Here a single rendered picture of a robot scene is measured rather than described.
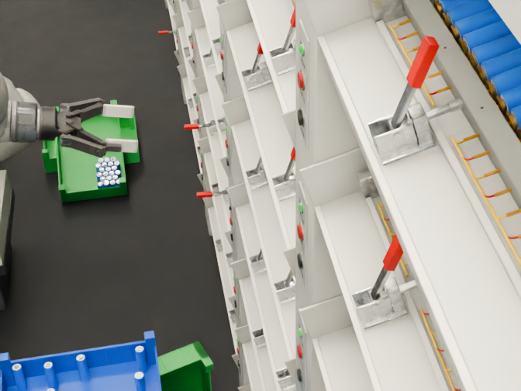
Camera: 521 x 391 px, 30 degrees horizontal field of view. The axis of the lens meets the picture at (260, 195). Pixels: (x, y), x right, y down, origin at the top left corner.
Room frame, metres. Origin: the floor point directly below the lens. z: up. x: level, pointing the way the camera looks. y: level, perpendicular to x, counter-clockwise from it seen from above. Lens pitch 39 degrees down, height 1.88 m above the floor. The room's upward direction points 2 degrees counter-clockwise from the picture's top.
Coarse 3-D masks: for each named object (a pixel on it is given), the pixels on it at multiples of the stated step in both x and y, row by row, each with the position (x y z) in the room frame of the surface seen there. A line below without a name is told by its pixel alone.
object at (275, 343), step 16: (240, 192) 1.43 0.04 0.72; (240, 208) 1.43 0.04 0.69; (240, 224) 1.38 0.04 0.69; (256, 240) 1.33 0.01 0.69; (256, 256) 1.27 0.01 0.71; (256, 272) 1.25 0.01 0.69; (256, 288) 1.21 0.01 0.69; (272, 304) 1.17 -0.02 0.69; (272, 320) 1.13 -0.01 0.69; (272, 336) 1.10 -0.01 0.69; (272, 352) 1.06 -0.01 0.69; (272, 368) 1.03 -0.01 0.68; (288, 384) 0.99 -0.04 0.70
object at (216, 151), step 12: (204, 84) 2.13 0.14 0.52; (204, 96) 2.11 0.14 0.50; (204, 108) 2.06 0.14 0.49; (216, 144) 1.90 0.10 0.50; (216, 156) 1.85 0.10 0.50; (216, 168) 1.81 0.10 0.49; (228, 204) 1.67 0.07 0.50; (228, 216) 1.63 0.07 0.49; (228, 228) 1.59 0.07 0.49; (228, 240) 1.53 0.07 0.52
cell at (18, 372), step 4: (16, 364) 1.25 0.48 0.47; (12, 368) 1.24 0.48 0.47; (16, 368) 1.24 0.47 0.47; (20, 368) 1.24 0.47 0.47; (16, 372) 1.23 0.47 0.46; (20, 372) 1.23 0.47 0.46; (16, 376) 1.23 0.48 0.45; (20, 376) 1.23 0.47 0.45; (16, 380) 1.23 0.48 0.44; (20, 380) 1.23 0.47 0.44; (24, 380) 1.24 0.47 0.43; (16, 384) 1.23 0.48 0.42; (20, 384) 1.23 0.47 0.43; (24, 384) 1.23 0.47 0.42; (20, 388) 1.23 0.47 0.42; (24, 388) 1.23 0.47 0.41
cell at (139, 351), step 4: (136, 348) 1.28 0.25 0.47; (140, 348) 1.27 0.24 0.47; (136, 352) 1.27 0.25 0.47; (140, 352) 1.27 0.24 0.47; (144, 352) 1.27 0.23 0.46; (136, 356) 1.27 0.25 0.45; (140, 356) 1.27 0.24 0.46; (144, 356) 1.27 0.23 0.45; (136, 360) 1.27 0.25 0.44; (140, 360) 1.27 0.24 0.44; (144, 360) 1.27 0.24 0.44; (140, 364) 1.27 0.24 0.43; (144, 364) 1.27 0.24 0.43; (140, 368) 1.27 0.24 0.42; (144, 368) 1.27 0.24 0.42; (144, 372) 1.27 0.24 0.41
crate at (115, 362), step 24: (144, 336) 1.30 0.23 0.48; (0, 360) 1.25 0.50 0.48; (24, 360) 1.27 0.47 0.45; (48, 360) 1.27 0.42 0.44; (72, 360) 1.28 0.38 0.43; (96, 360) 1.29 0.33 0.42; (120, 360) 1.30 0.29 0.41; (0, 384) 1.21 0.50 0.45; (72, 384) 1.25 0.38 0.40; (96, 384) 1.24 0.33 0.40; (120, 384) 1.24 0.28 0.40
